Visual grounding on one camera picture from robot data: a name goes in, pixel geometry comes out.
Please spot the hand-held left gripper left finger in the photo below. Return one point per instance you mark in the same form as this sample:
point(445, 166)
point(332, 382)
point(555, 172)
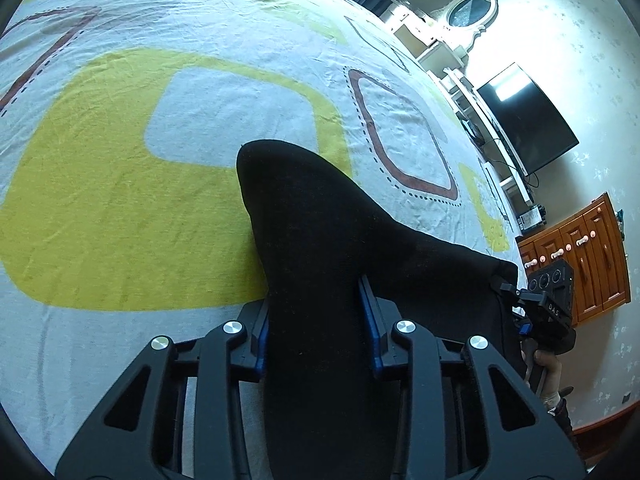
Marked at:
point(259, 342)

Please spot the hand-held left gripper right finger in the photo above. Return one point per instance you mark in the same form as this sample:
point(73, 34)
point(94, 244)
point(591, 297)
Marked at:
point(370, 322)

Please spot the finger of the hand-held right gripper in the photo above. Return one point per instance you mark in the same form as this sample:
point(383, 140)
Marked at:
point(509, 291)
point(523, 329)

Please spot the black studded pants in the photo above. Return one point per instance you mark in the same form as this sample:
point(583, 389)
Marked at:
point(325, 260)

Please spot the person's right forearm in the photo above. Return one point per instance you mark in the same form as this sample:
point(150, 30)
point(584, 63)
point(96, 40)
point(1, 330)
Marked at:
point(562, 417)

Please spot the person's right hand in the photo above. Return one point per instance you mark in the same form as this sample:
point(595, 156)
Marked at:
point(549, 370)

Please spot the brown wooden cabinet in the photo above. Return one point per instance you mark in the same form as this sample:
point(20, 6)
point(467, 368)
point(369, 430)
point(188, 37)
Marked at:
point(585, 260)

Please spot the black electronic box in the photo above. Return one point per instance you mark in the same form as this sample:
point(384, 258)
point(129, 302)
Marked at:
point(531, 219)

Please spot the white television stand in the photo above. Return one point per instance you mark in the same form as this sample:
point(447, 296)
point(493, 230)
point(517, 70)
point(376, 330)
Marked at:
point(487, 130)

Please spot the black flat television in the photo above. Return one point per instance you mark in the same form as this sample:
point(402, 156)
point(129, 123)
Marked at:
point(530, 120)

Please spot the patterned bed sheet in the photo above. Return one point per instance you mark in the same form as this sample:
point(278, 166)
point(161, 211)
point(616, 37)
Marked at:
point(125, 185)

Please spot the white dressing table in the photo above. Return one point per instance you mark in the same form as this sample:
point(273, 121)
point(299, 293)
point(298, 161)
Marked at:
point(425, 35)

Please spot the oval white vanity mirror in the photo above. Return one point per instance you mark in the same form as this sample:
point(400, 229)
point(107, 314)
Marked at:
point(470, 12)

